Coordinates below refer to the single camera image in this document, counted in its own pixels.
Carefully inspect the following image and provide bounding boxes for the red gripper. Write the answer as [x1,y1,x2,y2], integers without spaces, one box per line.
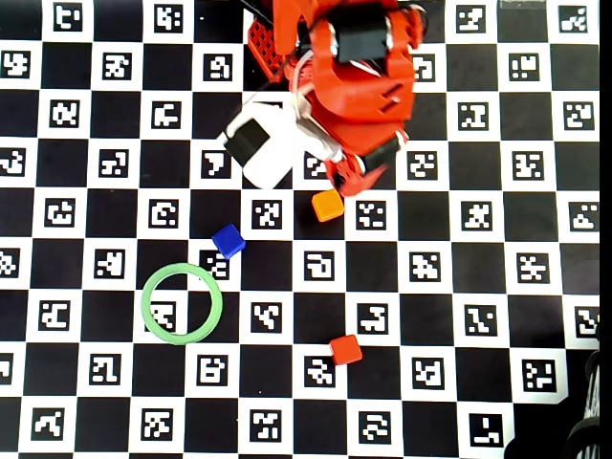
[305,47,417,198]

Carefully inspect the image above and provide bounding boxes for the orange cube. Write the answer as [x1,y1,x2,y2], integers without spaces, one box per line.
[310,188,345,224]

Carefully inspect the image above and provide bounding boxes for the blue cube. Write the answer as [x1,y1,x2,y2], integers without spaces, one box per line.
[210,223,248,260]

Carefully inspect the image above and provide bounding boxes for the red cube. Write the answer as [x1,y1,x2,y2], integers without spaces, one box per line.
[328,334,363,367]

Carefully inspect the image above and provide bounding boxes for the black white marker mat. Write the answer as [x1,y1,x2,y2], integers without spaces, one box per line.
[0,0,601,459]

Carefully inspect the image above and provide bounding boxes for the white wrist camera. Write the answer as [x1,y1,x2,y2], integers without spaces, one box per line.
[222,95,346,191]

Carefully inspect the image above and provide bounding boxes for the green ring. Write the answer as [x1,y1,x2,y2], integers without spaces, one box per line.
[141,261,225,345]

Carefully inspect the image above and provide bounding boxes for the black flexible camera stand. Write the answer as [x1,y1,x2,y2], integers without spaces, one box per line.
[563,322,602,459]

